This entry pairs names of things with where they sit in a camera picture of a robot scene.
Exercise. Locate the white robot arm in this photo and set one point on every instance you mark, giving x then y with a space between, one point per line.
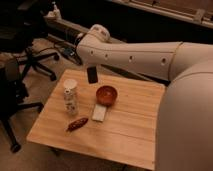
184 130

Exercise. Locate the white ceramic cup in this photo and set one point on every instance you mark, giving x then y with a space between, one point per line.
70 96

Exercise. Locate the red bowl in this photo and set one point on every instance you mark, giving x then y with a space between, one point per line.
106 95

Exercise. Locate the white sponge block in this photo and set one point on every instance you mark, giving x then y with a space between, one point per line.
99 113

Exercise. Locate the red chili pepper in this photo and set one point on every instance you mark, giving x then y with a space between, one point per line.
77 124

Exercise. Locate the blue power strip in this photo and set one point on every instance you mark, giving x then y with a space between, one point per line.
68 52

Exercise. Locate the white spray bottle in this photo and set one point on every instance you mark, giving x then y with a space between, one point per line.
56 11

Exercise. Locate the dark office chair left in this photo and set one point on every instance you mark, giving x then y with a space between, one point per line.
12 93

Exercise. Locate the black office chair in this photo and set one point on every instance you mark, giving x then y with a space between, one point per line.
22 21

